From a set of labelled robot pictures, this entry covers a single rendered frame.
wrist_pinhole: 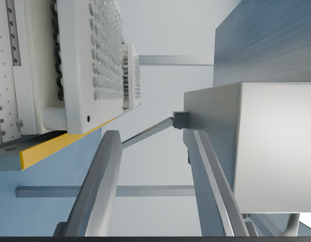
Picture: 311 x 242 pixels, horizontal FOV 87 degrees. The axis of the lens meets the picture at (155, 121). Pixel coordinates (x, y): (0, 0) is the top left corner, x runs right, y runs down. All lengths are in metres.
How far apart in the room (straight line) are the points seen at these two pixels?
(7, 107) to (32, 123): 0.03
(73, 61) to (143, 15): 3.92
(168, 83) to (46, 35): 3.26
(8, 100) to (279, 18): 0.48
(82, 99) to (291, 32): 0.39
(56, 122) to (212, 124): 0.17
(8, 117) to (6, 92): 0.03
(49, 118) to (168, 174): 3.26
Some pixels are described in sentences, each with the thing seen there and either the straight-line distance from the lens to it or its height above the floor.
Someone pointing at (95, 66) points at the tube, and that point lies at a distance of 0.23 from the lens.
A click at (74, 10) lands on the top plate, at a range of 0.21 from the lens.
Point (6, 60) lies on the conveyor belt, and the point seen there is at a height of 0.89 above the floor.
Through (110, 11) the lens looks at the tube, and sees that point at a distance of 0.33.
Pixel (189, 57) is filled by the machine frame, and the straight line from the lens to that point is 1.21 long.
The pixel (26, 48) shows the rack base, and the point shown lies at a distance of 0.23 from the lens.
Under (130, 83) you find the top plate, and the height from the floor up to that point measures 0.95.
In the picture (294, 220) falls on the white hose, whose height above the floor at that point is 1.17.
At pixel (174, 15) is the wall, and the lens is 4.11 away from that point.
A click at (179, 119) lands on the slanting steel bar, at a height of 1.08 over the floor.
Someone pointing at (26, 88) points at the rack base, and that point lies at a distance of 0.22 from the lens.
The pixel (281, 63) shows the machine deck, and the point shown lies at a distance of 0.44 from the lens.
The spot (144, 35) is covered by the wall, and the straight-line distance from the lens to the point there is 3.85.
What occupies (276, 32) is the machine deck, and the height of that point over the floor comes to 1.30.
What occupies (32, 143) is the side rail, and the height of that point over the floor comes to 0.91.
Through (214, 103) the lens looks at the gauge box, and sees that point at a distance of 0.17.
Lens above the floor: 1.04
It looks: 1 degrees up
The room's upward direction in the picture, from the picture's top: 90 degrees clockwise
